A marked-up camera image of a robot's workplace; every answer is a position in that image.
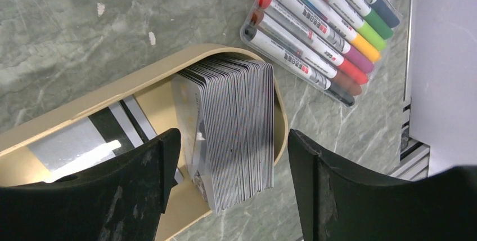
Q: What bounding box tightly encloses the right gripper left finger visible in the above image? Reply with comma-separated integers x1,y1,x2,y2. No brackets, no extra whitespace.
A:
1,128,181,240

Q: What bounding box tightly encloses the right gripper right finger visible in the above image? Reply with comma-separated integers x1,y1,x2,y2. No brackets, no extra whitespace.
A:
287,130,476,240

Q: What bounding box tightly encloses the grey striped loose card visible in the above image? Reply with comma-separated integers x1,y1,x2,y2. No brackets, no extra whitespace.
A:
26,95,184,185

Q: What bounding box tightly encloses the tan card tray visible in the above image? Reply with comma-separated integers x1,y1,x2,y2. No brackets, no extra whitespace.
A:
0,43,289,241

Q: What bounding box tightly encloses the credit cards stack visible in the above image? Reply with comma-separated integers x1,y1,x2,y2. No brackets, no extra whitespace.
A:
171,55,275,215

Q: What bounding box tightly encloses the coloured marker pack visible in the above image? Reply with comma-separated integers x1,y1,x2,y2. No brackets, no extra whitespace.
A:
240,0,399,107

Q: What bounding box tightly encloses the aluminium frame rail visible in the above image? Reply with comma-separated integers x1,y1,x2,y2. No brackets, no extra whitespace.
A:
387,0,431,182

